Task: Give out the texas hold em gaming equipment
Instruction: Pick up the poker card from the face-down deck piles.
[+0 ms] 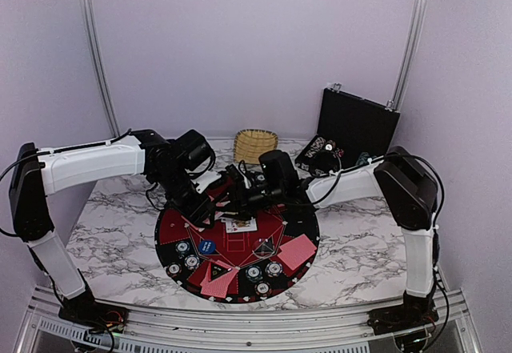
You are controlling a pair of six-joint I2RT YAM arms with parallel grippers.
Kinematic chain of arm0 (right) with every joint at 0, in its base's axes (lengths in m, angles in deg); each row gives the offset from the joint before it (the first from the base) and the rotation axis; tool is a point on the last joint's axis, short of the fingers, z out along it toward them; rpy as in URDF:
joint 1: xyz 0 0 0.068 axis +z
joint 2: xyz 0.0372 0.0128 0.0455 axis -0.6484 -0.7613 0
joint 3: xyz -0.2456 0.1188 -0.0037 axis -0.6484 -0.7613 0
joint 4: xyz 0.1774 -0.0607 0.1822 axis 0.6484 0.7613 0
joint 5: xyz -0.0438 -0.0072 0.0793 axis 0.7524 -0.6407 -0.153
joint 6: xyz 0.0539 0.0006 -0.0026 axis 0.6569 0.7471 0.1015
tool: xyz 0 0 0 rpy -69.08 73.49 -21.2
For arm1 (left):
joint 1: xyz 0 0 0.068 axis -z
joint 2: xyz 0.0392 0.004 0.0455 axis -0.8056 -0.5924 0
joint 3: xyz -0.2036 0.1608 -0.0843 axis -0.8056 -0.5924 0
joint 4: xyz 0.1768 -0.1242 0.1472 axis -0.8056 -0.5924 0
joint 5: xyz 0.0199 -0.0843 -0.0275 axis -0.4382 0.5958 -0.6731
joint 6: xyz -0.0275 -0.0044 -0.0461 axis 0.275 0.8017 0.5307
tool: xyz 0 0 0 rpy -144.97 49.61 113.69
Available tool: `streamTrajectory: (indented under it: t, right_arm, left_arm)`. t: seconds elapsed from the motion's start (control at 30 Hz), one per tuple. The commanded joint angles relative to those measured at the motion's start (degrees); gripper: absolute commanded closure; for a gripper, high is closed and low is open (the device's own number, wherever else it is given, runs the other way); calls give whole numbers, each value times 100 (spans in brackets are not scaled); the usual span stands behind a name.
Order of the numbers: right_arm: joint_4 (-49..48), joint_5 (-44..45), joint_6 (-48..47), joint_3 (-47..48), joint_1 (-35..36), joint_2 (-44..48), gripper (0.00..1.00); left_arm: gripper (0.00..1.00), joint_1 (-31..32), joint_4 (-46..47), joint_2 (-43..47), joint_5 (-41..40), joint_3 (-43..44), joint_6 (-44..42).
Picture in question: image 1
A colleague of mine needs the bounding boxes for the aluminium frame post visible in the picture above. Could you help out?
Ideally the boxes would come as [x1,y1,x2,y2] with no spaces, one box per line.
[388,0,428,111]
[80,0,120,136]

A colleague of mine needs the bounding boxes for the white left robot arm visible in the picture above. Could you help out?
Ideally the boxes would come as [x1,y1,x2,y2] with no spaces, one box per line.
[8,129,221,325]

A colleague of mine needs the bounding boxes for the green chips in case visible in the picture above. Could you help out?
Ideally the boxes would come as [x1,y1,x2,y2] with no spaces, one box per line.
[356,152,373,166]

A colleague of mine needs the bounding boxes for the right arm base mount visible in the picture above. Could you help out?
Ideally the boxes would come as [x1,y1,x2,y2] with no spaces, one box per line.
[367,305,439,352]

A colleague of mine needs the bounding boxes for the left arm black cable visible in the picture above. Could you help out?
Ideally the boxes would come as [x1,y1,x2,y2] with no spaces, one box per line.
[0,127,133,237]

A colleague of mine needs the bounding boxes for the aluminium front rail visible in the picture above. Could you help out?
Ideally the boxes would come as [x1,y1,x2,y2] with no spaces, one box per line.
[14,287,482,352]

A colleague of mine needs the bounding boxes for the right aluminium frame post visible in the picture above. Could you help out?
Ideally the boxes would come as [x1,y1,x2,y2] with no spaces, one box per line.
[388,0,428,111]

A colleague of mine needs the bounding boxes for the jack of hearts card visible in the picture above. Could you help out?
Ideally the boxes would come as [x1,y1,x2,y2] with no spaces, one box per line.
[224,219,258,234]

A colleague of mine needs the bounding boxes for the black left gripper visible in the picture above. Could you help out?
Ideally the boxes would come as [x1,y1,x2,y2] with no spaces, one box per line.
[154,167,216,230]

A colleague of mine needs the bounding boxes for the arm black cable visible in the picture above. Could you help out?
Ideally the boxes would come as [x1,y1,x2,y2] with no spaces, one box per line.
[238,152,447,230]
[0,127,133,237]

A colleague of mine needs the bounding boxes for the clear round dealer button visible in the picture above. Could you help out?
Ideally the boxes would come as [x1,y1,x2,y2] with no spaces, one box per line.
[252,238,275,259]

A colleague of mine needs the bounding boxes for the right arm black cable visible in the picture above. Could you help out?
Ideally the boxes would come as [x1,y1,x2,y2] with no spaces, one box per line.
[238,152,447,230]

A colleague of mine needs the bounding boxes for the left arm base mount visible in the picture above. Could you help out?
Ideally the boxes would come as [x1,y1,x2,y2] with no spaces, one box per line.
[58,303,128,351]

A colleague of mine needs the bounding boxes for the blue small blind button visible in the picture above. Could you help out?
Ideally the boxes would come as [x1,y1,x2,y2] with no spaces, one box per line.
[198,239,216,255]

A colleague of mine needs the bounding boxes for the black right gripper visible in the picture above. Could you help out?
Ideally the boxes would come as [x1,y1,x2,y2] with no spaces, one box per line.
[214,182,285,221]

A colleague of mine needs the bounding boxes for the woven bamboo tray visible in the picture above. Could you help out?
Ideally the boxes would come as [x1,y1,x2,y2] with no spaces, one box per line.
[234,129,278,165]

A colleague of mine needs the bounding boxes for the black poker chip case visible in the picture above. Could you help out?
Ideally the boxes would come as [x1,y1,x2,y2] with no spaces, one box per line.
[294,88,400,174]

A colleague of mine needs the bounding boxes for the red black chip stack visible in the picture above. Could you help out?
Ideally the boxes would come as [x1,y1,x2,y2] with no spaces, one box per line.
[166,263,182,278]
[254,281,271,297]

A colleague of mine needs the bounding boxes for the black triangular all-in marker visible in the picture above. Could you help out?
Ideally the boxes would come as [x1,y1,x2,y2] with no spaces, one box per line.
[207,261,233,282]

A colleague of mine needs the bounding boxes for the red playing card deck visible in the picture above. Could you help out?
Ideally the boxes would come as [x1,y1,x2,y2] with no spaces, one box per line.
[181,195,218,229]

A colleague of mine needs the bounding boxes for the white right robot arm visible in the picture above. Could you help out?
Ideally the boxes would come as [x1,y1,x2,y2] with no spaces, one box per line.
[218,146,444,327]

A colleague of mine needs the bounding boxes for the dealt red card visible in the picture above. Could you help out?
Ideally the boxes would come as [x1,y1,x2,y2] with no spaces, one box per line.
[202,261,238,291]
[201,270,236,298]
[278,235,317,269]
[277,242,316,270]

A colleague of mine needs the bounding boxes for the green blue chip stack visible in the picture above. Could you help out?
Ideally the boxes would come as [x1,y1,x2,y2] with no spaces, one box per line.
[245,265,262,283]
[175,240,190,259]

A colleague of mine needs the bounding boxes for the blue white chips in case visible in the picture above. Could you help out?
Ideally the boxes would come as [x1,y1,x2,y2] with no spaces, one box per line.
[305,135,326,158]

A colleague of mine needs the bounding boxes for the round red black poker mat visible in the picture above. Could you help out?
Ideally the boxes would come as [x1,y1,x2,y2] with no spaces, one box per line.
[154,204,320,303]

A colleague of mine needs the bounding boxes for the left aluminium frame post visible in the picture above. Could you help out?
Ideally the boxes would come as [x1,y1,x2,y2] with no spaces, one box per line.
[80,0,120,136]

